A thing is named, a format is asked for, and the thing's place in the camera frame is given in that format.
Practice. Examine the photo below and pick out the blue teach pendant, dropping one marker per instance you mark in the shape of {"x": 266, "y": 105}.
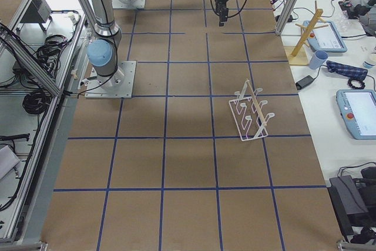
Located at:
{"x": 357, "y": 108}
{"x": 327, "y": 39}

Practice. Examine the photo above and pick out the blue cup on desk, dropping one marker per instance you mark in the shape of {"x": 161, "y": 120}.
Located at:
{"x": 318, "y": 58}

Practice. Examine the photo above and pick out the white wire cup rack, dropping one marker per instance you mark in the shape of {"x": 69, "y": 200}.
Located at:
{"x": 250, "y": 121}

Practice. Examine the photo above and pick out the wooden mug tree stand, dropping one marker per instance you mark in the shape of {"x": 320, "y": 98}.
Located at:
{"x": 295, "y": 56}

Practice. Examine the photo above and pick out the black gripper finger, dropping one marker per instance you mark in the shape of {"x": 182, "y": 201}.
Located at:
{"x": 222, "y": 11}

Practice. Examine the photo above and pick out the blue teach pendant far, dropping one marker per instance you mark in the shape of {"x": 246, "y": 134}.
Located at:
{"x": 327, "y": 39}

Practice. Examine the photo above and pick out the blue teach pendant near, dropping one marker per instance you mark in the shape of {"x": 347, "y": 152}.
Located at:
{"x": 357, "y": 108}

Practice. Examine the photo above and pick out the aluminium frame post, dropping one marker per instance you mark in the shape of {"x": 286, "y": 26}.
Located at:
{"x": 290, "y": 1}

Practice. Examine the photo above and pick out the black power adapter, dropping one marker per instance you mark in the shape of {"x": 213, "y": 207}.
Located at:
{"x": 304, "y": 82}

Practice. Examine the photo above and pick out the blue checked cloth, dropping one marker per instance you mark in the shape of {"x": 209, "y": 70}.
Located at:
{"x": 351, "y": 72}

